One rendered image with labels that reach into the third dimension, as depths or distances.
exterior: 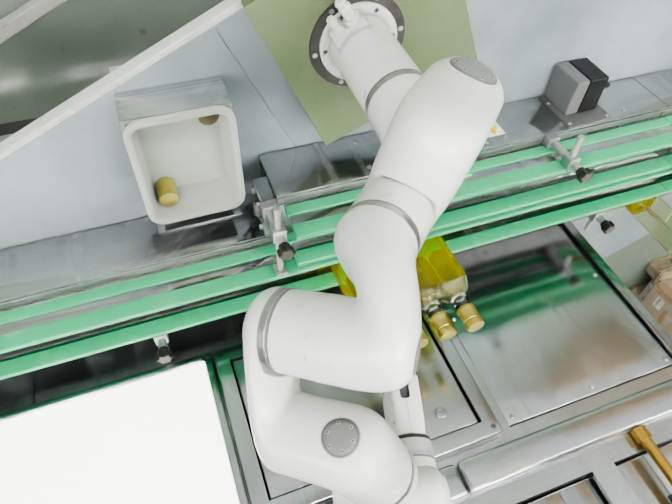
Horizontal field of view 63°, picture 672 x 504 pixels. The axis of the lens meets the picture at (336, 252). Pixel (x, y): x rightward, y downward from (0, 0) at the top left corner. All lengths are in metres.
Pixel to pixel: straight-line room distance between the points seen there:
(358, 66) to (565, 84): 0.60
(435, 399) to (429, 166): 0.64
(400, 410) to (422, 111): 0.50
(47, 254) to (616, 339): 1.16
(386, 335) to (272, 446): 0.18
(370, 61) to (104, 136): 0.47
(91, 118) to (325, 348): 0.64
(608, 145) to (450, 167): 0.78
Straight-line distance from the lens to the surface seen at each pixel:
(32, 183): 1.08
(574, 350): 1.29
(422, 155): 0.54
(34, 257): 1.14
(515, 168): 1.16
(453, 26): 0.98
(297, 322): 0.50
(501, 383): 1.20
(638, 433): 1.22
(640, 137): 1.36
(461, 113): 0.57
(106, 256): 1.09
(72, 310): 1.07
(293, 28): 0.86
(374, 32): 0.84
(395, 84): 0.75
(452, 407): 1.11
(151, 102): 0.93
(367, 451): 0.54
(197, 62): 0.96
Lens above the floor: 1.57
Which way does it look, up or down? 36 degrees down
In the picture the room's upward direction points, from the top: 154 degrees clockwise
